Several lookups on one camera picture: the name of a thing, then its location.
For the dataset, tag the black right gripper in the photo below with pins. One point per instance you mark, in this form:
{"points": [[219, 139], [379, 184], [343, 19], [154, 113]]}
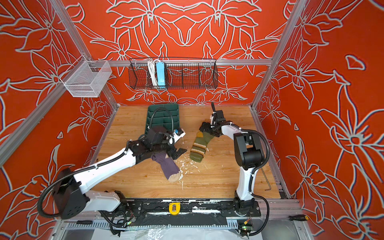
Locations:
{"points": [[208, 124]]}

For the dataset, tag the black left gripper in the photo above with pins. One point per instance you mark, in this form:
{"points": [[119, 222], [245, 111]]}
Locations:
{"points": [[176, 154]]}

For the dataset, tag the purple sock beige toe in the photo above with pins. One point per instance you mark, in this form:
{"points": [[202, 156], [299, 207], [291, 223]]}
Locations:
{"points": [[168, 166]]}

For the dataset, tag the green striped sock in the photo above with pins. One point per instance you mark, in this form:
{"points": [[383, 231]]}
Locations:
{"points": [[203, 137]]}

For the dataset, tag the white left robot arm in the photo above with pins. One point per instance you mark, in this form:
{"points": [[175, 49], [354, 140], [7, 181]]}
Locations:
{"points": [[72, 193]]}

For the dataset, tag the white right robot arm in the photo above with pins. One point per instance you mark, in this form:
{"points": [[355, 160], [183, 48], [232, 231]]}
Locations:
{"points": [[252, 152]]}

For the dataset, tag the green plastic divider tray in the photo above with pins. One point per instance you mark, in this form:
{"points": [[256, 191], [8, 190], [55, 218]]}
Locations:
{"points": [[166, 115]]}

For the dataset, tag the light blue box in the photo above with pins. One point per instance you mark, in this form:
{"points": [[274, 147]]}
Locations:
{"points": [[160, 66]]}

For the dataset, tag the metal hex key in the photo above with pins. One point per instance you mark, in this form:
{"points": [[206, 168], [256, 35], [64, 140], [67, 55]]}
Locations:
{"points": [[267, 181]]}

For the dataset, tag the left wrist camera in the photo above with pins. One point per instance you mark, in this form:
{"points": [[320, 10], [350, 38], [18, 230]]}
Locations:
{"points": [[178, 133]]}

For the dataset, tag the black wire wall basket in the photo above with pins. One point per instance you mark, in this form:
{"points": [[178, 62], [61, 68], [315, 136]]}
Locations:
{"points": [[181, 73]]}

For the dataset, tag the clear plastic wall bin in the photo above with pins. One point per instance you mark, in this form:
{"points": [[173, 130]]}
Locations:
{"points": [[87, 79]]}

